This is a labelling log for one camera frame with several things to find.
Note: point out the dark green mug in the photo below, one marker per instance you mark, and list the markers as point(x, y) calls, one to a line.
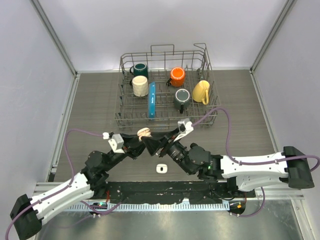
point(139, 69)

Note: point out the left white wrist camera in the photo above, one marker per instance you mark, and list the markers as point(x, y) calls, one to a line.
point(115, 141)

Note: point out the grey mug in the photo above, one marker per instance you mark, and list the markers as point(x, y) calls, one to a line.
point(182, 100)

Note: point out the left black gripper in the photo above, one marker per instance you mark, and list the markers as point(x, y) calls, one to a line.
point(132, 147)

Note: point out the cream textured mug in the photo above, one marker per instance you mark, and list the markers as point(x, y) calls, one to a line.
point(140, 86)

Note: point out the white slotted cable duct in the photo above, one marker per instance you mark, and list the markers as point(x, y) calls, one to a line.
point(145, 207)

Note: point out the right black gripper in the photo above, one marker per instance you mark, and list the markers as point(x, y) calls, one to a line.
point(165, 136)

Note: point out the yellow mug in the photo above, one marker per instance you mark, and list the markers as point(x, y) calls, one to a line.
point(200, 93)

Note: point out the grey wire dish rack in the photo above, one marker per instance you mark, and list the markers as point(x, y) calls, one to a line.
point(131, 111)

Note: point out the blue plate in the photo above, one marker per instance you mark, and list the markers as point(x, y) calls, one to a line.
point(152, 100)

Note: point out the white charging case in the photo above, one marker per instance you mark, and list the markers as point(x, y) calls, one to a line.
point(161, 168)

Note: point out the beige charging case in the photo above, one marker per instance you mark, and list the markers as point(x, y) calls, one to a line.
point(144, 132)

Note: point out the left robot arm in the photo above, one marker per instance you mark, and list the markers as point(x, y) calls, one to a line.
point(29, 214)

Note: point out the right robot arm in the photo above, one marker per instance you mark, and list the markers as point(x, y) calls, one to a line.
point(290, 166)

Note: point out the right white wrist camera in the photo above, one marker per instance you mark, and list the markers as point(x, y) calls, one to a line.
point(185, 127)

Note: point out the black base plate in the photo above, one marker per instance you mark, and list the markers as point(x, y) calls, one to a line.
point(169, 192)

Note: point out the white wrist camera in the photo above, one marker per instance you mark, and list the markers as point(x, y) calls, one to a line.
point(185, 127)
point(115, 141)

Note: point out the orange mug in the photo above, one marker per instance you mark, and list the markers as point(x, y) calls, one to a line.
point(177, 77)

